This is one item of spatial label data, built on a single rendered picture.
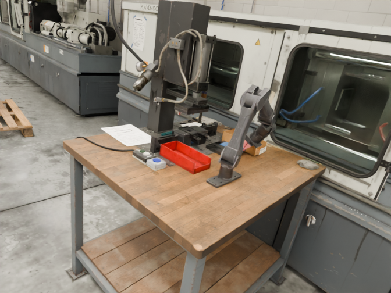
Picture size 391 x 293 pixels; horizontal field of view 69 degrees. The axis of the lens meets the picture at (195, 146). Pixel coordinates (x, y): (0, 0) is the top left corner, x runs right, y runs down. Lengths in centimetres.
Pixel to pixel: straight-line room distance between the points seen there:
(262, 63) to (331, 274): 145
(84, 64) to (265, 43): 303
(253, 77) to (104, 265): 155
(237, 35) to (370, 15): 215
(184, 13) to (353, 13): 283
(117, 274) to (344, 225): 135
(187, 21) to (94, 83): 321
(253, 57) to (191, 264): 151
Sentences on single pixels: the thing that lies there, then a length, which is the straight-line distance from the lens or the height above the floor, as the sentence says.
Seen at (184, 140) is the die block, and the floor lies 96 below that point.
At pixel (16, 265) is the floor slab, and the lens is 224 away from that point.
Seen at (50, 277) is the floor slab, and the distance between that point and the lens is 212.
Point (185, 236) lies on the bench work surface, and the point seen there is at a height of 90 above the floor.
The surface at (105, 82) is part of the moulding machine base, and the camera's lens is 471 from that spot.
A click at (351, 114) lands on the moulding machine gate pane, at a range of 179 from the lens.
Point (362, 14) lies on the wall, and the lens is 410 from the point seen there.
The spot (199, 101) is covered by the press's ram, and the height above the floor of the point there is 118.
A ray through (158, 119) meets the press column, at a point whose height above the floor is 99.
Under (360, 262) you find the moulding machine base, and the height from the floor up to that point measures 42.
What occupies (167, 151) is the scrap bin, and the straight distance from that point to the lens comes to 145.
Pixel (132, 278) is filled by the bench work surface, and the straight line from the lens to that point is 177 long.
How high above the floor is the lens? 153
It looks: 22 degrees down
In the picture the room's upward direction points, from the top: 9 degrees clockwise
